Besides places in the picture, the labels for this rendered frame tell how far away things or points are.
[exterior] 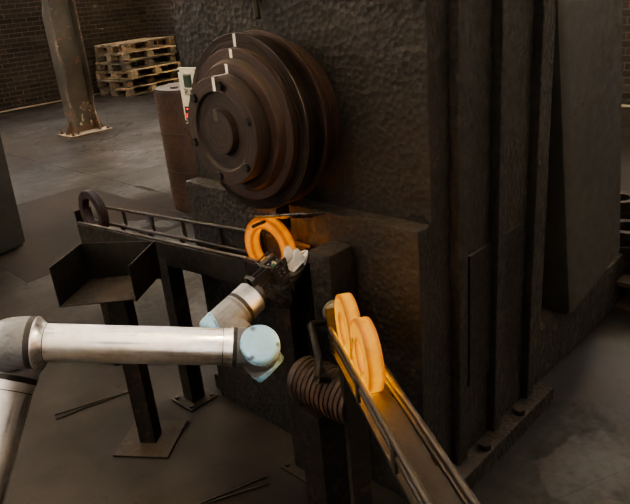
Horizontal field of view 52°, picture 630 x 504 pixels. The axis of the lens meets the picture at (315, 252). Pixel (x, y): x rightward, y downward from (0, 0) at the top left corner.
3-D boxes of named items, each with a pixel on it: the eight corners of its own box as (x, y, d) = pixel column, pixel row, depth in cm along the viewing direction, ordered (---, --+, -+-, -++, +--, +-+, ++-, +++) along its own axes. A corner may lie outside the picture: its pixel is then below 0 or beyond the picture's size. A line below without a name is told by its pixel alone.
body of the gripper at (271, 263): (287, 255, 170) (256, 284, 164) (297, 280, 174) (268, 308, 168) (268, 249, 175) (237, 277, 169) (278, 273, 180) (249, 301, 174)
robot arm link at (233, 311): (219, 358, 164) (192, 331, 165) (253, 326, 170) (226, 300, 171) (225, 347, 156) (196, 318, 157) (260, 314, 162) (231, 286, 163)
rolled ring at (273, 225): (285, 224, 177) (293, 220, 179) (240, 213, 189) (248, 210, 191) (291, 285, 184) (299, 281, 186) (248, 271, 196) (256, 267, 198)
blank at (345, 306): (345, 284, 154) (331, 286, 154) (361, 305, 140) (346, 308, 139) (351, 343, 159) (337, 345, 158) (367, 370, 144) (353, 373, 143)
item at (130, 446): (123, 420, 243) (80, 242, 215) (190, 421, 238) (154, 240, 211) (98, 456, 224) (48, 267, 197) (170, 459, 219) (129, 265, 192)
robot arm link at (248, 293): (259, 323, 166) (235, 313, 173) (271, 311, 169) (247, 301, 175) (247, 297, 161) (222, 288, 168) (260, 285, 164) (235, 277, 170)
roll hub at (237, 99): (209, 173, 184) (194, 72, 173) (276, 186, 165) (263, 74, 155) (194, 178, 180) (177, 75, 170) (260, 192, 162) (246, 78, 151)
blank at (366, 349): (361, 306, 140) (346, 308, 139) (381, 332, 125) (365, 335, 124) (367, 371, 144) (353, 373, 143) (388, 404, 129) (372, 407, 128)
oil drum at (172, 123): (218, 185, 535) (201, 75, 501) (266, 195, 495) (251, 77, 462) (157, 205, 496) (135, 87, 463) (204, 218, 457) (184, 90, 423)
